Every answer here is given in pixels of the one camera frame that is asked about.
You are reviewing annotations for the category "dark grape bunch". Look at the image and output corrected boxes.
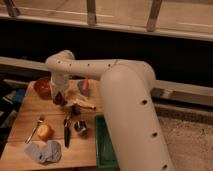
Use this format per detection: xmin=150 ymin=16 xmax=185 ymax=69
xmin=53 ymin=92 xmax=80 ymax=116

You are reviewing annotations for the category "small metal cup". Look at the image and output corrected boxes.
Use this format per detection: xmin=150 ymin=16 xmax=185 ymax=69
xmin=74 ymin=120 xmax=87 ymax=137

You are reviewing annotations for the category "wooden board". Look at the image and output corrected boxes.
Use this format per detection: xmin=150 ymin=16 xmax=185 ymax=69
xmin=0 ymin=80 xmax=102 ymax=171

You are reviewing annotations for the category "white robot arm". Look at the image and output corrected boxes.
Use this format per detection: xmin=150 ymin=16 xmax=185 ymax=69
xmin=46 ymin=51 xmax=175 ymax=171

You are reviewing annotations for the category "orange apple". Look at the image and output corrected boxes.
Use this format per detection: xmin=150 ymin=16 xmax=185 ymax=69
xmin=37 ymin=124 xmax=54 ymax=141

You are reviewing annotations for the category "green plastic tray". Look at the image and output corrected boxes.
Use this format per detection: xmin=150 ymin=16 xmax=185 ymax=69
xmin=95 ymin=115 xmax=118 ymax=169

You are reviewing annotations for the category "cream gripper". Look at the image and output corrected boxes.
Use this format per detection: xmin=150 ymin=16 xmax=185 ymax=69
xmin=50 ymin=76 xmax=69 ymax=99

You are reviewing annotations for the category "grey cloth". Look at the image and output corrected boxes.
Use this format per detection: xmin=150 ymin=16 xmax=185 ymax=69
xmin=24 ymin=140 xmax=62 ymax=164

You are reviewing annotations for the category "black handled knife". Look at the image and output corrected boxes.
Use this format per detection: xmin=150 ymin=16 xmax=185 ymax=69
xmin=64 ymin=115 xmax=71 ymax=148

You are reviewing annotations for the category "metal fork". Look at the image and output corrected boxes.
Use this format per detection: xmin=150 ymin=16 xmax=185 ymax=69
xmin=25 ymin=116 xmax=45 ymax=144

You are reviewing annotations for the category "yellow banana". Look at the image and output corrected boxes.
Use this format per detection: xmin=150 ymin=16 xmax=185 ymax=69
xmin=67 ymin=94 xmax=96 ymax=110

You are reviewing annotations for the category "red bowl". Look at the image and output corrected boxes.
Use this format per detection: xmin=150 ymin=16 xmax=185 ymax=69
xmin=33 ymin=77 xmax=51 ymax=99

